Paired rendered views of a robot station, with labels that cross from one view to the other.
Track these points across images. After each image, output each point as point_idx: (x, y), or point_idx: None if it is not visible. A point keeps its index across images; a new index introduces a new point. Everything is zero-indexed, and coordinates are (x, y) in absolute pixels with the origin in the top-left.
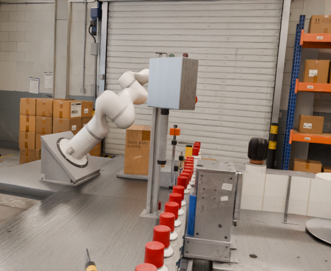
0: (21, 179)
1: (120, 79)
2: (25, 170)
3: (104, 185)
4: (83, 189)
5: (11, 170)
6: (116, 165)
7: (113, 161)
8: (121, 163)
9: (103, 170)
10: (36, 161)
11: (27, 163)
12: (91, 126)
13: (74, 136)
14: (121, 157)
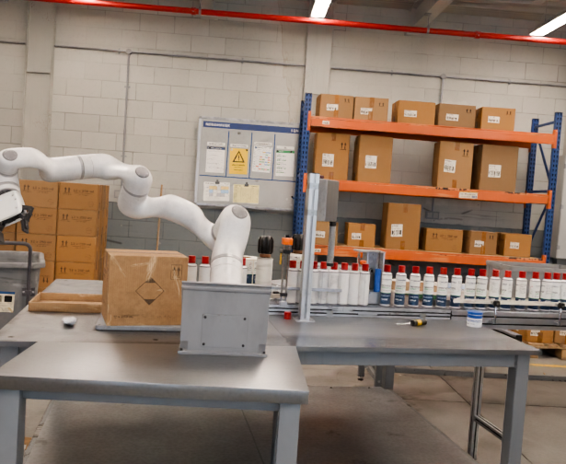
0: (271, 365)
1: (151, 179)
2: (219, 373)
3: None
4: (269, 339)
5: (232, 380)
6: (105, 336)
7: (72, 339)
8: (87, 334)
9: (156, 339)
10: (127, 380)
11: (156, 382)
12: (242, 258)
13: (236, 280)
14: (17, 337)
